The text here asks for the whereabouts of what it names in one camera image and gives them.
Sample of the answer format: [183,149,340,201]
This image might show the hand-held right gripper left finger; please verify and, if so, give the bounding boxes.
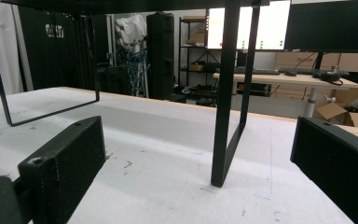
[18,115,107,224]

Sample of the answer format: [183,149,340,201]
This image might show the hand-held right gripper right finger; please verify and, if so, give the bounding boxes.
[290,116,358,224]

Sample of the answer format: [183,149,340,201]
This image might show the open cardboard box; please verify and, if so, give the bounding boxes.
[314,87,358,131]

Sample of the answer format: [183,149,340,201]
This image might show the black headphones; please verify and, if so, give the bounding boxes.
[312,71,345,86]

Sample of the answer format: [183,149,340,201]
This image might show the wooden desk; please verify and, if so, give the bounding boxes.
[212,72,358,119]

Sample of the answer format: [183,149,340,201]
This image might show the black keyboard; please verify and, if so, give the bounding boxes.
[233,67,282,77]

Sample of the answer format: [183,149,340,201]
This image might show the white curtain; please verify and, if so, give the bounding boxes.
[0,0,34,100]

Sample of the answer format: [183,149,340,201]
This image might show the black metal shelf riser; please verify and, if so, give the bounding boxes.
[0,0,270,189]

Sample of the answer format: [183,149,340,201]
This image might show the dark monitor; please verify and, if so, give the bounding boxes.
[284,0,358,54]

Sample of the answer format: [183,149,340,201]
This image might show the lit white monitor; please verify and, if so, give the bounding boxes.
[206,0,292,51]

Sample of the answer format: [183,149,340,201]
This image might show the white plastic wrapped bundle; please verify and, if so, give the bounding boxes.
[115,14,147,48]

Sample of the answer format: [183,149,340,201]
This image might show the black metal storage rack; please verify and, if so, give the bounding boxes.
[178,16,222,94]

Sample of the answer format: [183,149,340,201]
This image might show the blue cable bundle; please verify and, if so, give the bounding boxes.
[126,49,150,96]

